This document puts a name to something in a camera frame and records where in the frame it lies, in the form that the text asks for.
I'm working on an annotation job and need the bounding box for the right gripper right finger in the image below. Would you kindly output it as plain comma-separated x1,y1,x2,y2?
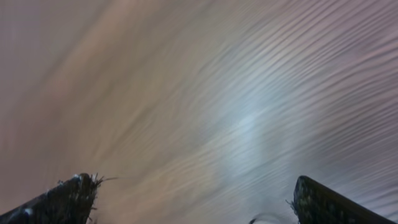
290,175,395,224

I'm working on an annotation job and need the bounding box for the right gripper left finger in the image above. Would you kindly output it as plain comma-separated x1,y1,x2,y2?
1,173,103,224

